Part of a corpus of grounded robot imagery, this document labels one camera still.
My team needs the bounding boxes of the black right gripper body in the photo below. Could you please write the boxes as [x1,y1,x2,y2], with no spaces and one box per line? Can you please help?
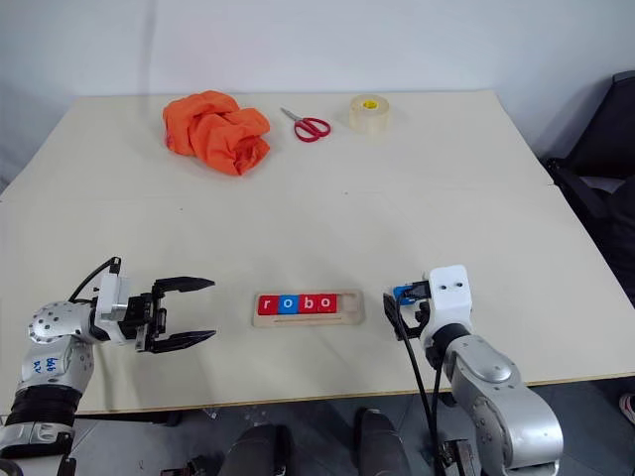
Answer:
[402,296,434,344]

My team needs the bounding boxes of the red handled scissors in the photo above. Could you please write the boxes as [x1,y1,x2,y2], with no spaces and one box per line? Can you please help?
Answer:
[280,106,332,144]

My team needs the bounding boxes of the dark rounded shape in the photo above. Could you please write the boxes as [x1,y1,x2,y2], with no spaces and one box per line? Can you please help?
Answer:
[223,422,293,476]
[353,407,412,476]

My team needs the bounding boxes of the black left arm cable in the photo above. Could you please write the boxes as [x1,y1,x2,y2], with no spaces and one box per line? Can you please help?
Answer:
[67,256,123,304]

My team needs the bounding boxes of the crumpled orange cloth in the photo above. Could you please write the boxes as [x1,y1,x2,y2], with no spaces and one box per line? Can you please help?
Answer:
[162,89,272,177]

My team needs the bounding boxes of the wooden letter block tray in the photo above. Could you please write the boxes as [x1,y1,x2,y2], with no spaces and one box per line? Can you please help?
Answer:
[251,290,365,328]

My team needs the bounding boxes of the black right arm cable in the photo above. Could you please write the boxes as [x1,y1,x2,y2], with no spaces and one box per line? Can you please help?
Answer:
[382,292,447,476]
[429,341,445,447]

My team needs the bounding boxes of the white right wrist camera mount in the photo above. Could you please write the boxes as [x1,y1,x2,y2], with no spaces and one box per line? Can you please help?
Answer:
[419,264,471,343]

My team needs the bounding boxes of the clear packing tape roll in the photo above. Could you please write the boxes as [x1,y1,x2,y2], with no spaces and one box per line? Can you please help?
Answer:
[347,93,392,137]

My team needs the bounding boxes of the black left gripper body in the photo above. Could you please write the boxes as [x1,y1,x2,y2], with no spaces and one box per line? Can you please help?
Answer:
[117,291,169,353]

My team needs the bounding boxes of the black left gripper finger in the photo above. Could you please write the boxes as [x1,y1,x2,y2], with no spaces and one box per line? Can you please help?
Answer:
[147,328,218,355]
[151,276,216,299]

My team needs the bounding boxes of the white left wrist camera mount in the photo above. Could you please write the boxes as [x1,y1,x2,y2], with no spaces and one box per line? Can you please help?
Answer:
[92,274,134,344]

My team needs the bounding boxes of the blue tile letter t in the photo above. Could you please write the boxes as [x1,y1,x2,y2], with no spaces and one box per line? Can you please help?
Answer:
[393,284,421,306]

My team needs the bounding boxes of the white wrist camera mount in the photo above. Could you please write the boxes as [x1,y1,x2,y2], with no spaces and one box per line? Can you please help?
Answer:
[419,264,471,343]
[92,274,134,344]

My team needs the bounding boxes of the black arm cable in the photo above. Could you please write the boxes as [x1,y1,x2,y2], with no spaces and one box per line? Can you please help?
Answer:
[67,256,123,304]
[429,341,445,447]
[382,292,447,476]

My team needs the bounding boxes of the black chair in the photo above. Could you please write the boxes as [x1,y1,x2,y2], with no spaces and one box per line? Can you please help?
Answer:
[544,70,635,311]

